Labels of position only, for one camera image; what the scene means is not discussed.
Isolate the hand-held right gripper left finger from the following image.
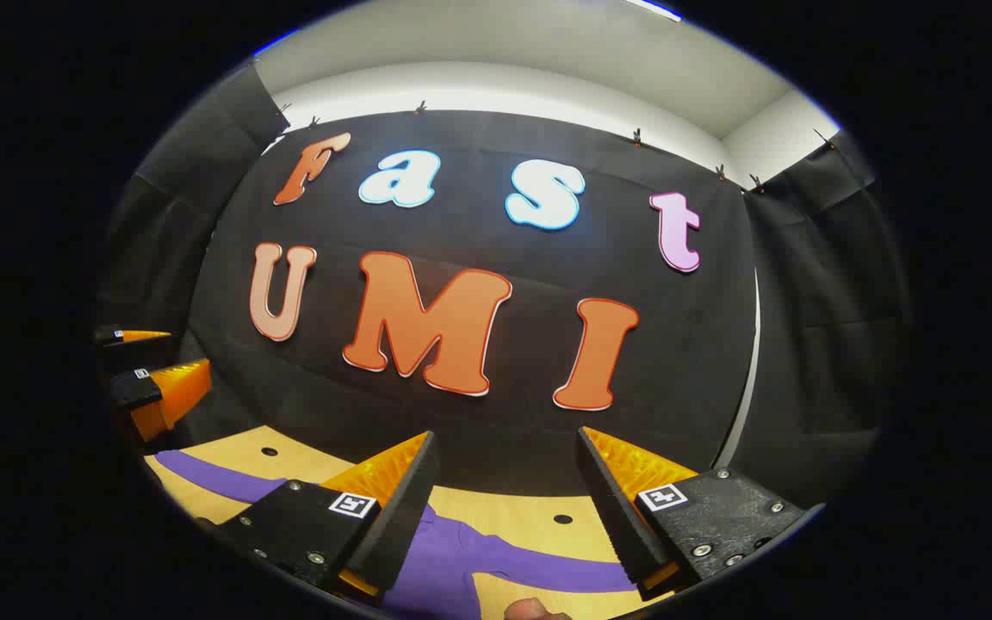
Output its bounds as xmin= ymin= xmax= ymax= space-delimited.
xmin=219 ymin=431 xmax=442 ymax=601

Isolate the purple knit shirt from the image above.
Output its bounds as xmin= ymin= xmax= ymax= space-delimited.
xmin=154 ymin=449 xmax=640 ymax=620

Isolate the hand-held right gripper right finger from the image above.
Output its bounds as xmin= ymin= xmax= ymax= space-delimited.
xmin=576 ymin=427 xmax=825 ymax=603

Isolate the row of small backdrop clips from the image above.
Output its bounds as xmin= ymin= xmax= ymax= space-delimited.
xmin=276 ymin=102 xmax=837 ymax=192

